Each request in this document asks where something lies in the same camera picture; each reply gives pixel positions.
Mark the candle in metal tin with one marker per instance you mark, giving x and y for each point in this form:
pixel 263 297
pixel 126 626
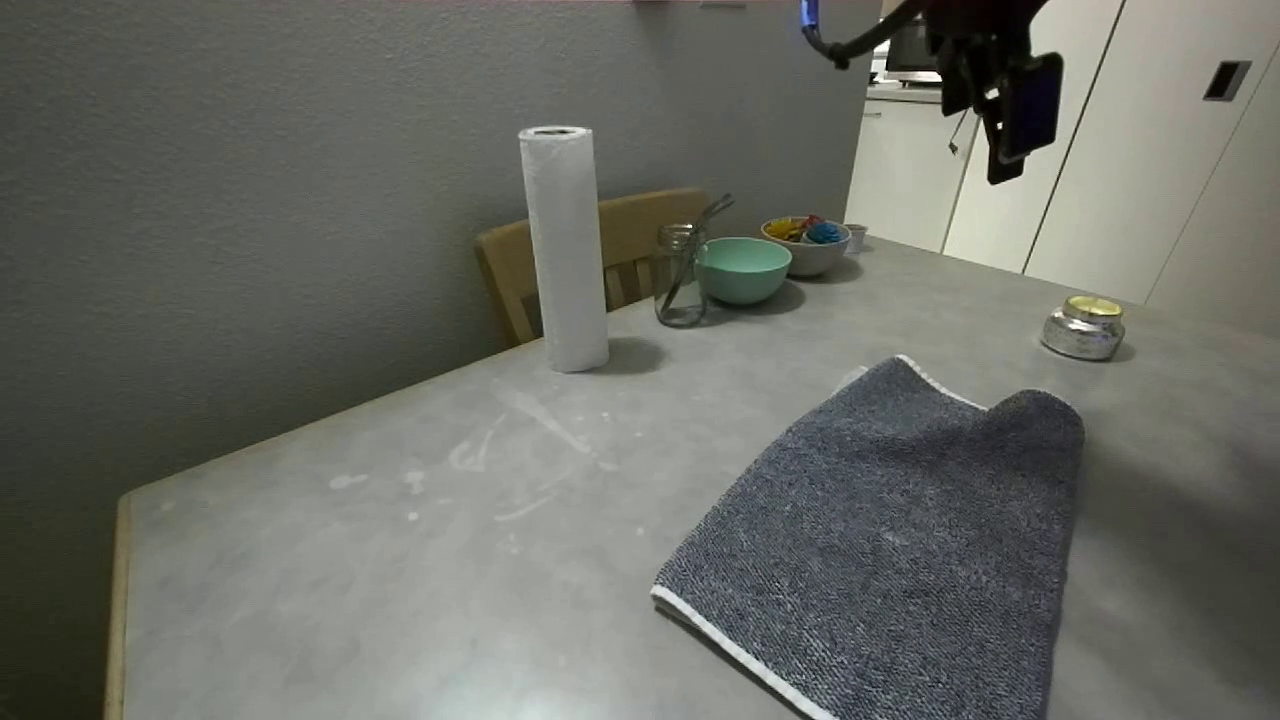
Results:
pixel 1080 330

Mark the white paper towel roll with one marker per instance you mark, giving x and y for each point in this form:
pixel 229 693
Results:
pixel 564 243

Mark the red toy piece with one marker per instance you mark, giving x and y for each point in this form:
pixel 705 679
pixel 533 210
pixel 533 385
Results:
pixel 804 226

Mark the cardboard box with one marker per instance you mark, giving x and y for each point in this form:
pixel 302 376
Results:
pixel 641 226

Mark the dark countertop appliance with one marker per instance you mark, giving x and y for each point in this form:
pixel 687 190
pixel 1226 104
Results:
pixel 909 43

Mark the grey bowl with colourful pieces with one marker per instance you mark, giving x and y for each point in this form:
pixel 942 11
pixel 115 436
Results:
pixel 809 256

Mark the teal bowl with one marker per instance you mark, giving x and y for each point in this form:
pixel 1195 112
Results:
pixel 740 272

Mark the blue toy piece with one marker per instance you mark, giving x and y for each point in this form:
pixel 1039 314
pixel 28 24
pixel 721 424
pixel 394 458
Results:
pixel 826 235

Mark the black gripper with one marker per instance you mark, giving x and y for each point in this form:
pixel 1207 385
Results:
pixel 985 24

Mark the dark grey striped towel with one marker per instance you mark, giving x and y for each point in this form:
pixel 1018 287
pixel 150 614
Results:
pixel 892 534

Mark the yellow toy piece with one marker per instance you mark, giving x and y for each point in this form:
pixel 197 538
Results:
pixel 783 228

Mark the blue tape piece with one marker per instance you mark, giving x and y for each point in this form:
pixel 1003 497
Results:
pixel 809 13

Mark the small white jar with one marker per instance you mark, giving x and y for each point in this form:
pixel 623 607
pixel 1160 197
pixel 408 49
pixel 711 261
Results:
pixel 855 239

